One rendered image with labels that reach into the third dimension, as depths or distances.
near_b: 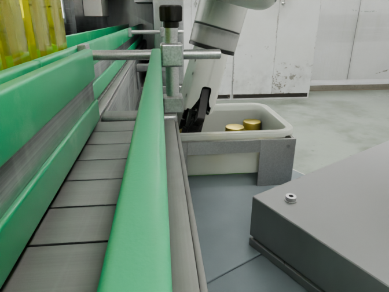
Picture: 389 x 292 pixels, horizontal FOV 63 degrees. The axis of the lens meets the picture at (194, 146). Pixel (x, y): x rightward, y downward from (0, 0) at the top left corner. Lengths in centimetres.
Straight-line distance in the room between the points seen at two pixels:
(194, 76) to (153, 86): 33
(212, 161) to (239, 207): 8
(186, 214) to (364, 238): 18
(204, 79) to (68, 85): 26
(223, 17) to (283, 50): 380
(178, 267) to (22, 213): 8
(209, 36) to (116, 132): 22
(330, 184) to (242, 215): 12
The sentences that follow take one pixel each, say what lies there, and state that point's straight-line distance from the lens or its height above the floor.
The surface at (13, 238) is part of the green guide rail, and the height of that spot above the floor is 90.
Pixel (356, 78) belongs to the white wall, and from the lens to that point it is 535.
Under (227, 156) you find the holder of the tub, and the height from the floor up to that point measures 80.
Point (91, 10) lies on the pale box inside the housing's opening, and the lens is 139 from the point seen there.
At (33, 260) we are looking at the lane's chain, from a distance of 20.
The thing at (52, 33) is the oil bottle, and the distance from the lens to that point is 38.
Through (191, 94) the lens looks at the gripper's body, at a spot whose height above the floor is 89.
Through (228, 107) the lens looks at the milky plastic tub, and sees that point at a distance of 63.
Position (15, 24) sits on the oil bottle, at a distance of 30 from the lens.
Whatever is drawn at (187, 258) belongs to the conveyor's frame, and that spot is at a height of 88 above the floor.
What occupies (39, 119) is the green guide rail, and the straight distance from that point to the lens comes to 21.
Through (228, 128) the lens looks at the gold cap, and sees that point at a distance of 57.
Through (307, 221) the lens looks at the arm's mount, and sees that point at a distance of 34.
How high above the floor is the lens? 100
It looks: 22 degrees down
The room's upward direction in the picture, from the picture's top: straight up
